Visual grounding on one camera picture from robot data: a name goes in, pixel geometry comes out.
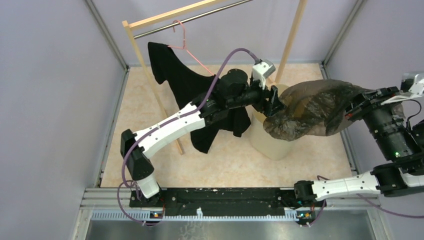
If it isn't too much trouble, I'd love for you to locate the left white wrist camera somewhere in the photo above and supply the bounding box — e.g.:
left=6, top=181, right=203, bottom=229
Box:
left=251, top=59, right=276, bottom=90

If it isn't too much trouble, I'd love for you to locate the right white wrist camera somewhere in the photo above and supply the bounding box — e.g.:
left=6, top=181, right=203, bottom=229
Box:
left=381, top=71, right=424, bottom=105

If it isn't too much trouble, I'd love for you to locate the wooden clothes rack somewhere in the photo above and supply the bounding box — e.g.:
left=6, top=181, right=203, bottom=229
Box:
left=121, top=0, right=309, bottom=156

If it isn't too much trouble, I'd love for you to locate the pink wire hanger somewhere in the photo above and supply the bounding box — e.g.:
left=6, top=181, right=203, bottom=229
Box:
left=167, top=19, right=215, bottom=77

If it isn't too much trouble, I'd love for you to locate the black t-shirt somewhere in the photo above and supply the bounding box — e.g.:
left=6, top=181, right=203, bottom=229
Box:
left=147, top=42, right=251, bottom=154

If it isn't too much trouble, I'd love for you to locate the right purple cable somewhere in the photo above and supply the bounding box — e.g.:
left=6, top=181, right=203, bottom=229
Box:
left=316, top=174, right=424, bottom=220

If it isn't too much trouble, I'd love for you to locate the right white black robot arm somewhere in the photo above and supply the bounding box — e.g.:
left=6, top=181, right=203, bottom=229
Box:
left=293, top=86, right=424, bottom=206

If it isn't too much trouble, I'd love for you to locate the dark translucent trash bag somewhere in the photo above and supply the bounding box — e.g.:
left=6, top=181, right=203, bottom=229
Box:
left=262, top=78, right=407, bottom=143

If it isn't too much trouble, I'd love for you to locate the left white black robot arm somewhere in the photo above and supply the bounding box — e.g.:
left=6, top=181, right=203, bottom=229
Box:
left=120, top=65, right=286, bottom=207

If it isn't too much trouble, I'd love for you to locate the beige plastic trash bin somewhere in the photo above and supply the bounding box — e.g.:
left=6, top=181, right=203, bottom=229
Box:
left=248, top=82, right=296, bottom=162

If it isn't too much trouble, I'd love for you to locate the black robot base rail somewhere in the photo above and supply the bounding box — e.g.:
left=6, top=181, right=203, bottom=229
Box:
left=155, top=187, right=316, bottom=218

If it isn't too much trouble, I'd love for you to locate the metal hanging rod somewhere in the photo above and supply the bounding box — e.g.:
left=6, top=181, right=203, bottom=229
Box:
left=134, top=0, right=252, bottom=39

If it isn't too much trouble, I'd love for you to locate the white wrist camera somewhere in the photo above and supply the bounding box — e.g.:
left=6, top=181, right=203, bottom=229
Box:
left=251, top=59, right=276, bottom=90
left=381, top=71, right=424, bottom=105

